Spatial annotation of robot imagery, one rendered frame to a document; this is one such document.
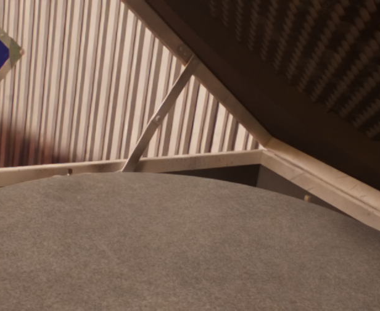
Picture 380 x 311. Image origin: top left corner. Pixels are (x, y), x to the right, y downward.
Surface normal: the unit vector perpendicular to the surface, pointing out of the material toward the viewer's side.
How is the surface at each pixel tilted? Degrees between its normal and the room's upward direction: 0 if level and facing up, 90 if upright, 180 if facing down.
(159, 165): 90
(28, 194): 0
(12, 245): 0
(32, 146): 87
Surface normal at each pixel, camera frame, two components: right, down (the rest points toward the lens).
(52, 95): -0.59, 0.14
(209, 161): 0.51, 0.34
